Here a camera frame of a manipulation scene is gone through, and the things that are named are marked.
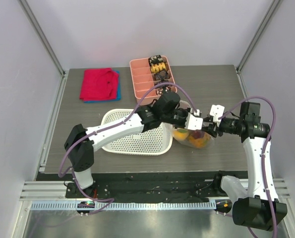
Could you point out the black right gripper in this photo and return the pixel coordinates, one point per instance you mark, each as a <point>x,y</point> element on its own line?
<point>215,129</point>

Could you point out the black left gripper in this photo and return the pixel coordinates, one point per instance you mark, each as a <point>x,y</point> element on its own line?
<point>185,112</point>

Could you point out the yellow orange peach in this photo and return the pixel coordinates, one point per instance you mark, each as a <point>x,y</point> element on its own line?
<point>180,134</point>

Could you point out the dark red apple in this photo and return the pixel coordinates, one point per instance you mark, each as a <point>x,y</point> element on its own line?
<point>197,134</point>

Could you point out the clear polka dot zip bag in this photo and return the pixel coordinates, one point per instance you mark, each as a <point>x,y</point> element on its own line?
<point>184,104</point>

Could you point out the orange toy pineapple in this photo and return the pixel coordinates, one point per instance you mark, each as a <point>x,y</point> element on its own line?
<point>199,143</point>

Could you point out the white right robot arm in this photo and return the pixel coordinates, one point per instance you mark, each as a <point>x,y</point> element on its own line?
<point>256,206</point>

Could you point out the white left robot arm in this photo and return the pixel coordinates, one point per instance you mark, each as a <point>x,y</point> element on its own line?
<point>82,143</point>

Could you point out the white perforated plastic basket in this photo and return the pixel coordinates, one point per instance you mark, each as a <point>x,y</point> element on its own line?
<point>151,143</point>

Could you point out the black white speckled sock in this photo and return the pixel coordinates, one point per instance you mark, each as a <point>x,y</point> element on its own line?
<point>161,91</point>

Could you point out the black patterned rolled sock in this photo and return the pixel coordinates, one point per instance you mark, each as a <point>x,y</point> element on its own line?
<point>166,87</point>

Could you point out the dark brown rolled sock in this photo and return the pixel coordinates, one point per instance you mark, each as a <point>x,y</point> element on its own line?
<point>161,75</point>

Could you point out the pink divided organizer tray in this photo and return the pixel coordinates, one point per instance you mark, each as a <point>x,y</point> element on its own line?
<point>143,79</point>

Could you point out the yellow black rolled sock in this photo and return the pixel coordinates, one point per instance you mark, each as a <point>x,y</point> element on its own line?
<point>155,68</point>

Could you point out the black floral rolled sock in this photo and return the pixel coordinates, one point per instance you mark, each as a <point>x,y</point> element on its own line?
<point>155,60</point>

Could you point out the blue folded cloth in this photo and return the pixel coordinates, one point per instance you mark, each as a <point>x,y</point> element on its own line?
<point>118,89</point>

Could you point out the magenta folded cloth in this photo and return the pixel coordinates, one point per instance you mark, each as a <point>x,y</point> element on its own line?
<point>97,84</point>

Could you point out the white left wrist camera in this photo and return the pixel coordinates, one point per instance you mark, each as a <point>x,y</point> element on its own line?
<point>194,121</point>

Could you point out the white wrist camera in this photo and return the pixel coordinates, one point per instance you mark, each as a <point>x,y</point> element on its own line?
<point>216,113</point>
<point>194,121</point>

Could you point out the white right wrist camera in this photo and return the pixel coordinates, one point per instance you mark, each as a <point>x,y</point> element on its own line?
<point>216,113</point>

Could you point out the white slotted cable duct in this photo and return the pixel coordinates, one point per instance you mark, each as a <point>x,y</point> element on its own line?
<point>86,205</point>

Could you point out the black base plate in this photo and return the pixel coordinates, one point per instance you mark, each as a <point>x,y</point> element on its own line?
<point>175,187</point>

